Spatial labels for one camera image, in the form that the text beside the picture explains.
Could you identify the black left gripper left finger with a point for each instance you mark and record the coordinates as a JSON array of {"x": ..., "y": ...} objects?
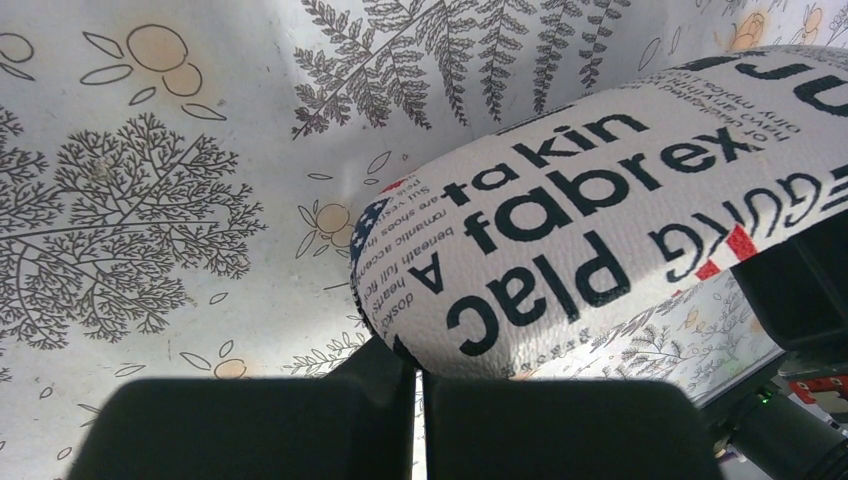
[{"x": 354, "y": 423}]

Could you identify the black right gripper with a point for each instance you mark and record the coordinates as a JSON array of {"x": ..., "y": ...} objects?
[{"x": 790, "y": 417}]

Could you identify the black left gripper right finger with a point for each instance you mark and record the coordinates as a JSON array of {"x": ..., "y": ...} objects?
[{"x": 590, "y": 429}]

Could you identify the floral patterned tablecloth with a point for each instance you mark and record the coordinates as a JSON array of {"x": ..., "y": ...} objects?
[{"x": 180, "y": 181}]

